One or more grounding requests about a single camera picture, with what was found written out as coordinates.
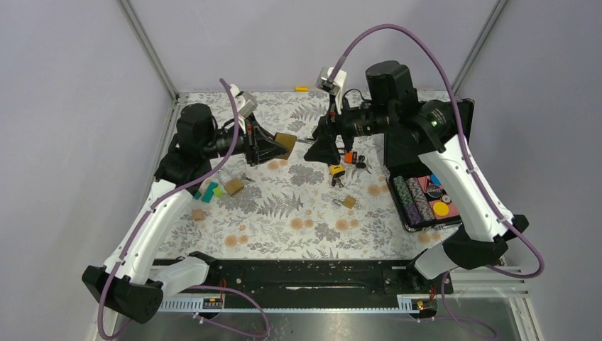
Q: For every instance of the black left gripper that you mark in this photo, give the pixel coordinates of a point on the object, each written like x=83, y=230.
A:
x=260, y=145

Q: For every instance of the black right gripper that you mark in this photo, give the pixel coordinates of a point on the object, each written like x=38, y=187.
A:
x=324, y=149

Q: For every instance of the yellow black padlock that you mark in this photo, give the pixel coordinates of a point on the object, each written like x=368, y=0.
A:
x=337, y=172

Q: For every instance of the large brass padlock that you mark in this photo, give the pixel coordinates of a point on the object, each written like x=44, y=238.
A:
x=233, y=183

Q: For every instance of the small brass padlock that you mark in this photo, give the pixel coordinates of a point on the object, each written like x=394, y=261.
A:
x=348, y=202

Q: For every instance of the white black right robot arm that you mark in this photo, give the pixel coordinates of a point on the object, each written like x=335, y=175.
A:
x=486, y=224

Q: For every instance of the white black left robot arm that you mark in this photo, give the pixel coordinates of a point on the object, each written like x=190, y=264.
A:
x=125, y=283

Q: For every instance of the orange padlock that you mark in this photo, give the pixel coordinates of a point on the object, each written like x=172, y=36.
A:
x=350, y=157

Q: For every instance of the black keys bunch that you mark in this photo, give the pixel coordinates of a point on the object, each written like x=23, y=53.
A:
x=361, y=165

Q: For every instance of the floral patterned mat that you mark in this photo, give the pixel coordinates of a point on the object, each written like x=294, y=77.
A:
x=288, y=213

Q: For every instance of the teal long block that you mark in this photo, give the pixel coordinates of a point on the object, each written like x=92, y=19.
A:
x=208, y=193

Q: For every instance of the wooden cube block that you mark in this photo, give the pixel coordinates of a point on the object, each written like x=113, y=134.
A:
x=198, y=215

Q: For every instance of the black poker chip case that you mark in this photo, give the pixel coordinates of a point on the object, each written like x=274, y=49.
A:
x=423, y=197

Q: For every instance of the blue poker chip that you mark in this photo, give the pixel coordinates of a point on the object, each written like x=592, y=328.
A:
x=434, y=179

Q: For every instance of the yellow poker chip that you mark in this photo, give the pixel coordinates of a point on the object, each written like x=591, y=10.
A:
x=440, y=209

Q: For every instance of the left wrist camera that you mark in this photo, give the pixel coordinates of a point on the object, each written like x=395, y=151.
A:
x=246, y=104

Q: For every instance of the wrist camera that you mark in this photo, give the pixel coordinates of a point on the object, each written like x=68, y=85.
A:
x=246, y=104
x=332, y=84

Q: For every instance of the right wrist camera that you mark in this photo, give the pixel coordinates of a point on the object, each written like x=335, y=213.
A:
x=332, y=84

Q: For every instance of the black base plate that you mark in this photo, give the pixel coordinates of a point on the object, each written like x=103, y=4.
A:
x=330, y=280

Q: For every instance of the white slotted cable duct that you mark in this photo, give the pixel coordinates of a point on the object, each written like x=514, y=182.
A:
x=230, y=303

